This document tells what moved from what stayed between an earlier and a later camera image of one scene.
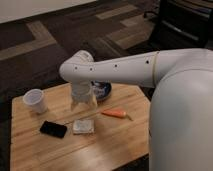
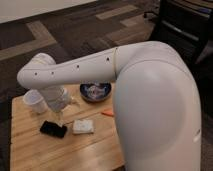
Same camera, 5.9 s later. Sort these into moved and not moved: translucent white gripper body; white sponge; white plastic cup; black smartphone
Moved: translucent white gripper body
Not moved: white sponge; black smartphone; white plastic cup
